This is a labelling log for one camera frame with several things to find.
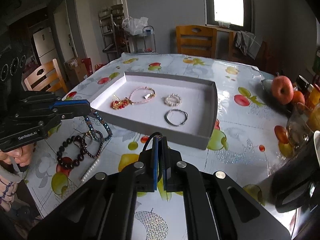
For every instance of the yellow lid jar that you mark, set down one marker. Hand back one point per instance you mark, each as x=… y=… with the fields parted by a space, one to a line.
x=313 y=99

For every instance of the white refrigerator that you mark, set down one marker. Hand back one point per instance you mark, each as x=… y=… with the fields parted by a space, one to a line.
x=45 y=45

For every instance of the fruit pattern tablecloth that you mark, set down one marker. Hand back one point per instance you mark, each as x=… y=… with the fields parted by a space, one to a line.
x=244 y=143

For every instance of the person's left hand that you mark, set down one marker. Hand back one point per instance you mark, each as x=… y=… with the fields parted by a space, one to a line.
x=22 y=156

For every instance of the red apple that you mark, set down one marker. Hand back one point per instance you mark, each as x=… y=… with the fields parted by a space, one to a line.
x=282 y=89

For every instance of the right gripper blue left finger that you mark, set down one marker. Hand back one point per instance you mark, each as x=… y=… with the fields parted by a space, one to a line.
x=155 y=145

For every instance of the white pearl strand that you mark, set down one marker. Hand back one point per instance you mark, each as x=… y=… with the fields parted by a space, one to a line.
x=87 y=174

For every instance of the wooden chair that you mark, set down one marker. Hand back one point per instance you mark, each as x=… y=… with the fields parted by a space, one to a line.
x=196 y=40
x=46 y=77

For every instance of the grey cloth on chair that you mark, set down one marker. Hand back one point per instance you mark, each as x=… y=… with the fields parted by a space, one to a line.
x=248 y=43

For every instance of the black pitcher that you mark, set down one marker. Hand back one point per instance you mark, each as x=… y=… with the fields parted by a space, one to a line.
x=297 y=183

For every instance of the white plastic bag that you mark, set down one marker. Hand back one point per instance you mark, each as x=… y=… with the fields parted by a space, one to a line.
x=134 y=26

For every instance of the wooden chair far side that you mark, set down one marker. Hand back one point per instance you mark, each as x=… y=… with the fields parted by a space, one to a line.
x=196 y=40

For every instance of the grey shallow box tray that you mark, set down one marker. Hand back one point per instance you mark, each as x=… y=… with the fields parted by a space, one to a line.
x=139 y=101

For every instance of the grey wire bangle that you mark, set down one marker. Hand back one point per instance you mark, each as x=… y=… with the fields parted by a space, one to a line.
x=176 y=117

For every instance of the wooden chair left side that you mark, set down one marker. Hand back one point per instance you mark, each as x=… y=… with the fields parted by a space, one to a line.
x=46 y=77

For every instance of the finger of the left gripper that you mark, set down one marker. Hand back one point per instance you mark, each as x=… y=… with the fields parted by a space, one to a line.
x=71 y=112
x=83 y=103

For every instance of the metal storage shelf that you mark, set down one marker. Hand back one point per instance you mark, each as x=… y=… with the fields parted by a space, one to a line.
x=114 y=37

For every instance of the glass cup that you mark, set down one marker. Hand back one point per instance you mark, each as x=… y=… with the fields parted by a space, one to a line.
x=298 y=131

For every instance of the dark fruit plate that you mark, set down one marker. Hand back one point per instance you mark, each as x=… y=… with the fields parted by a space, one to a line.
x=266 y=85

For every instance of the cardboard box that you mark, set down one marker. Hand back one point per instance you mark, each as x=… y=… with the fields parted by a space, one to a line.
x=78 y=69

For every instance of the orange fruit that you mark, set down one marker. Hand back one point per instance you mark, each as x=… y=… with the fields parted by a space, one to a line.
x=298 y=97

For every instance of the window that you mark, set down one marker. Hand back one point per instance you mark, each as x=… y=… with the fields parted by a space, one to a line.
x=236 y=15

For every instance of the small wire cart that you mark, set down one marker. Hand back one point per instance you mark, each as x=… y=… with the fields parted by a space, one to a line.
x=145 y=41

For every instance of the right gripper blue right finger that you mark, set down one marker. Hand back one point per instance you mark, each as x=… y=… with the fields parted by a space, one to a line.
x=165 y=162

